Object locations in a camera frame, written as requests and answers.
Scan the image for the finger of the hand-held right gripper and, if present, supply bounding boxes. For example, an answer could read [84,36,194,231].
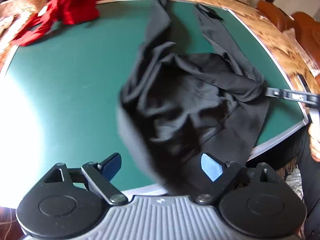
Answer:
[265,87,315,103]

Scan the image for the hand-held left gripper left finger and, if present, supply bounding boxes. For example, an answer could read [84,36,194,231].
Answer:
[35,152,129,205]

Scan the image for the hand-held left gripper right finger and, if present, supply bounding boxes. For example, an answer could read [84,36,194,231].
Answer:
[195,153,288,205]

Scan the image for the black pants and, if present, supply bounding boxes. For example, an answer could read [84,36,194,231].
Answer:
[117,0,272,197]

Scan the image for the person's right hand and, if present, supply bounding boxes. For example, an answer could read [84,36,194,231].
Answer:
[308,122,320,162]

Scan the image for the brown leather armchair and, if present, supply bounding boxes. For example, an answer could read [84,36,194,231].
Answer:
[257,0,320,75]

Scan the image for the person's leg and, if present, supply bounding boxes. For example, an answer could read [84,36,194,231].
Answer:
[297,130,320,240]

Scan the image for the red garment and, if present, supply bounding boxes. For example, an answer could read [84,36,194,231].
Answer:
[11,0,102,47]

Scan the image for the tan quilted sofa cover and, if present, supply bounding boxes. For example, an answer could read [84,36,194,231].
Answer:
[0,0,48,45]

